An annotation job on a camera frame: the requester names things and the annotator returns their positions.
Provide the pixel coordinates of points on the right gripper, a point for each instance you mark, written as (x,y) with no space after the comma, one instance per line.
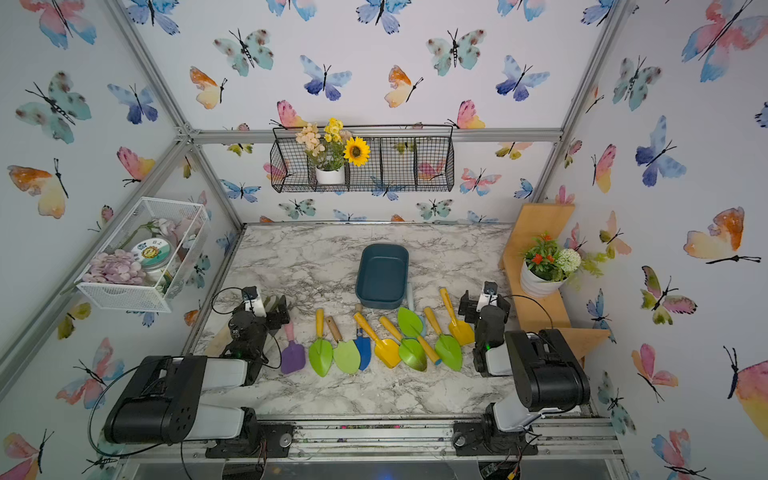
(472,305)

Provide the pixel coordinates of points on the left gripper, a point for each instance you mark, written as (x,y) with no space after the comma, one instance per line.
(271,312)

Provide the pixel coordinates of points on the purple shovel pink handle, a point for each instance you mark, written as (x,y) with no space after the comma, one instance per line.
(294,355)

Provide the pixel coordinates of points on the green leaf shovel yellow handle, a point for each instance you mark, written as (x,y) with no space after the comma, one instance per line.
(321,350)

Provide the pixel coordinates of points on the green shovel wooden handle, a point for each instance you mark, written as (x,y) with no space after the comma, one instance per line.
(346,354)

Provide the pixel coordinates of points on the yellow scoop shovel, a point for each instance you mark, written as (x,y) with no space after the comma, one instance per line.
(385,350)

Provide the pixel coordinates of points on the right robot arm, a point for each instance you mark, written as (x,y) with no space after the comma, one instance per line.
(547,377)

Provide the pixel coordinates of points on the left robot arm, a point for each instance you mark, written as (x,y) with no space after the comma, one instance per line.
(163,401)

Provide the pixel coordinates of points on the dark teal storage box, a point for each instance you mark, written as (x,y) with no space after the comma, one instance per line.
(382,276)

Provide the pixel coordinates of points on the wooden zigzag shelf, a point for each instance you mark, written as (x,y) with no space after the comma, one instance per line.
(538,303)

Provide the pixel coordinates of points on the red flower plant white pot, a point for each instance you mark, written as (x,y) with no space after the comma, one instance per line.
(547,265)

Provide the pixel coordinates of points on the round green tin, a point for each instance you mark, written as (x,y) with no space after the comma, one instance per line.
(152,253)

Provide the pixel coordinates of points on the pink artificial flowers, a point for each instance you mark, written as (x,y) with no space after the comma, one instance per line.
(118,268)

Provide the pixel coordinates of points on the sunflower bouquet white pot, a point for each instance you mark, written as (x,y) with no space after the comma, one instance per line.
(331,150)

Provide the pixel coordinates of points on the green narrow shovel yellow handle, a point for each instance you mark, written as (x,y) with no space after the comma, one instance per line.
(447,347)

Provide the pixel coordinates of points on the blue shovel wooden handle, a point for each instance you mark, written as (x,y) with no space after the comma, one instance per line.
(363,344)

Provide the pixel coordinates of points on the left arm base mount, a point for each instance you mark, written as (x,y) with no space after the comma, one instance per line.
(257,440)

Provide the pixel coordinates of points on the white wire mesh basket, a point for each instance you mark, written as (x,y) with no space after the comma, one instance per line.
(186,226)

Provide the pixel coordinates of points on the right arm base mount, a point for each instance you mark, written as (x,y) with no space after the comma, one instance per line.
(480,438)

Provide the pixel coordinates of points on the black wire wall basket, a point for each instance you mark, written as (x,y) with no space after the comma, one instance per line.
(380,159)

